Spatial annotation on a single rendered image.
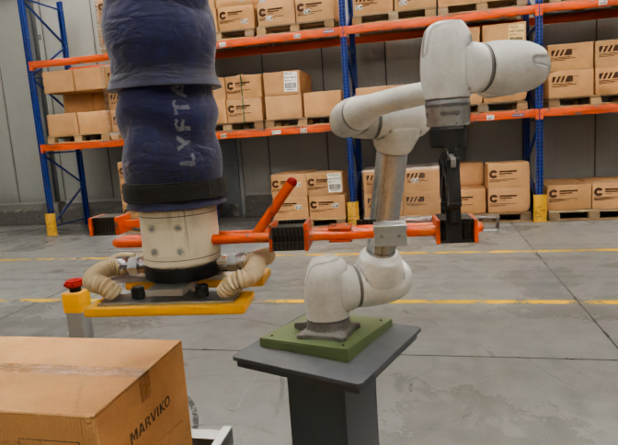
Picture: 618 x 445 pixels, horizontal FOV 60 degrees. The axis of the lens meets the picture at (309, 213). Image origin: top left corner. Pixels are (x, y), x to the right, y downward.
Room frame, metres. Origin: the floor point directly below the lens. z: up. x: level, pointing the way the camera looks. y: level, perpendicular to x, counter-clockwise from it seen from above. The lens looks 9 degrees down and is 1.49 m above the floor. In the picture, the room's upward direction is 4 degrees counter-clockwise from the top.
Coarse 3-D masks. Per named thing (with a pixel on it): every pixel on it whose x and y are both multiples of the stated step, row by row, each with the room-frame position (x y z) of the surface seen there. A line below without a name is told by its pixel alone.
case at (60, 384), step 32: (0, 352) 1.40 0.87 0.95; (32, 352) 1.38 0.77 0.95; (64, 352) 1.37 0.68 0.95; (96, 352) 1.35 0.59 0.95; (128, 352) 1.34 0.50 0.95; (160, 352) 1.32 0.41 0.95; (0, 384) 1.19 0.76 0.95; (32, 384) 1.18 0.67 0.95; (64, 384) 1.17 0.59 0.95; (96, 384) 1.16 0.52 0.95; (128, 384) 1.14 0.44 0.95; (160, 384) 1.27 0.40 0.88; (0, 416) 1.06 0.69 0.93; (32, 416) 1.05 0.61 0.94; (64, 416) 1.03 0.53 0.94; (96, 416) 1.02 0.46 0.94; (128, 416) 1.12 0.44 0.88; (160, 416) 1.25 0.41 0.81
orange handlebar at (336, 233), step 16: (128, 224) 1.46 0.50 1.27; (336, 224) 1.15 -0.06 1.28; (368, 224) 1.15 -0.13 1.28; (416, 224) 1.13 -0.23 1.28; (432, 224) 1.12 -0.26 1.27; (480, 224) 1.08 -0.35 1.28; (128, 240) 1.17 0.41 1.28; (224, 240) 1.14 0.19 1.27; (240, 240) 1.13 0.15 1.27; (256, 240) 1.13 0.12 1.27; (336, 240) 1.11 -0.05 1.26
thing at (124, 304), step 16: (208, 288) 1.08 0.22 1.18; (96, 304) 1.08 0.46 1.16; (112, 304) 1.06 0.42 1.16; (128, 304) 1.06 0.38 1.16; (144, 304) 1.06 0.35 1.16; (160, 304) 1.05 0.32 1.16; (176, 304) 1.05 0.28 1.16; (192, 304) 1.04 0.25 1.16; (208, 304) 1.03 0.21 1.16; (224, 304) 1.02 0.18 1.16; (240, 304) 1.02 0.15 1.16
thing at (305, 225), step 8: (272, 224) 1.13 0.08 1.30; (280, 224) 1.18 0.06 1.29; (288, 224) 1.18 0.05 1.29; (296, 224) 1.17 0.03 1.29; (304, 224) 1.10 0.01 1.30; (272, 232) 1.10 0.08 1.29; (280, 232) 1.10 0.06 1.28; (288, 232) 1.10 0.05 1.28; (296, 232) 1.10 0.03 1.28; (304, 232) 1.10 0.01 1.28; (272, 240) 1.11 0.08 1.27; (280, 240) 1.11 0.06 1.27; (288, 240) 1.11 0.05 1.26; (296, 240) 1.11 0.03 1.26; (304, 240) 1.10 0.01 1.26; (272, 248) 1.10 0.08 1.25; (280, 248) 1.10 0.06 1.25; (288, 248) 1.10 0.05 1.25; (296, 248) 1.10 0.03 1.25; (304, 248) 1.10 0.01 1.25
